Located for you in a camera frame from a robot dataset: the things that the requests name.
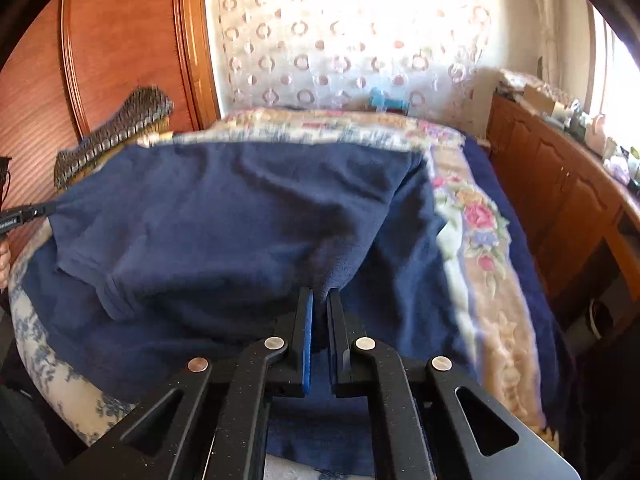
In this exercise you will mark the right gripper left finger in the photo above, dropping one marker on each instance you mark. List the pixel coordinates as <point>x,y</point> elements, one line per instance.
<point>300,347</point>

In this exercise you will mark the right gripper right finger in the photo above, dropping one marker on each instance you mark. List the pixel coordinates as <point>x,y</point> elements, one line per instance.
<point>339,344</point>

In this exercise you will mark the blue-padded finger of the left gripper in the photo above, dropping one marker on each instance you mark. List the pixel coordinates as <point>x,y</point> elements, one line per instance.
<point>11,219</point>

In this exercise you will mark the navy printed t-shirt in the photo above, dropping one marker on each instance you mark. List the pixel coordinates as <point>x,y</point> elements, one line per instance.
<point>179,251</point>

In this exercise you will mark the person's left hand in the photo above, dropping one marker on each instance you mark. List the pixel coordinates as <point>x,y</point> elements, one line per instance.
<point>5,264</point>

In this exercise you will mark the pink floral quilt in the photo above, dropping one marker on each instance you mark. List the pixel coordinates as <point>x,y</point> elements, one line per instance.
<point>489,306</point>

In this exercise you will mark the wooden headboard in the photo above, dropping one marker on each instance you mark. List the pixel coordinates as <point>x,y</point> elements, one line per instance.
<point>76,64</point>

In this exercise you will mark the blue floral bedspread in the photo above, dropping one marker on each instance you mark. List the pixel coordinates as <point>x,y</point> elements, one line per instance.
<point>298,448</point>

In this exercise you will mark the teal item behind bed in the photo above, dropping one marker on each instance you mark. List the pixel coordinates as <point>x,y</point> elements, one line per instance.
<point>383,104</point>

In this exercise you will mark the wooden sideboard cabinet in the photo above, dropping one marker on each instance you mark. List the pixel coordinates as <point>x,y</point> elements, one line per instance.
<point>578,220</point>

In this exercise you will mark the circle-patterned sheer curtain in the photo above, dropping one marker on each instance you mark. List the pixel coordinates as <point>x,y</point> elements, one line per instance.
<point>337,53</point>

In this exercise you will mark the cardboard box on cabinet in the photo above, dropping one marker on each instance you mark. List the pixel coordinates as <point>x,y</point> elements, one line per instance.
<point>546,99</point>

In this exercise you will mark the window with wooden frame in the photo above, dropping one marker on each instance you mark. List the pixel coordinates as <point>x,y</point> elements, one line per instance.
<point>613,82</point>

